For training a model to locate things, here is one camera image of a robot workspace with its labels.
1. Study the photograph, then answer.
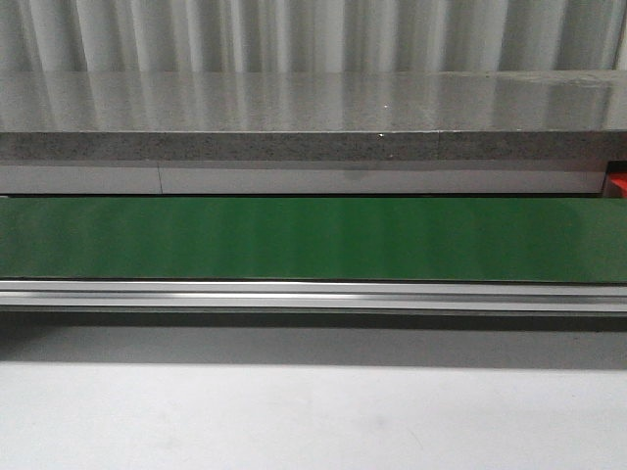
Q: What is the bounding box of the red object behind counter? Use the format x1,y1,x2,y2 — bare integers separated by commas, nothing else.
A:
605,171,627,199

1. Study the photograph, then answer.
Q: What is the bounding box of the green conveyor belt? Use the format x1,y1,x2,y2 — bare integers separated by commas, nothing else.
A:
1,196,626,284

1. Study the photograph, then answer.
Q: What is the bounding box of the aluminium conveyor frame rail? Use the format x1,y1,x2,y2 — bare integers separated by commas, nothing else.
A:
1,280,626,316

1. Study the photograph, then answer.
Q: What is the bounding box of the grey speckled stone counter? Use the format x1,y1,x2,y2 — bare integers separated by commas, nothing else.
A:
1,70,626,196

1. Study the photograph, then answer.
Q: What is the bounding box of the white pleated curtain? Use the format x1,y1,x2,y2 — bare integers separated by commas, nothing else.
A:
1,1,626,72

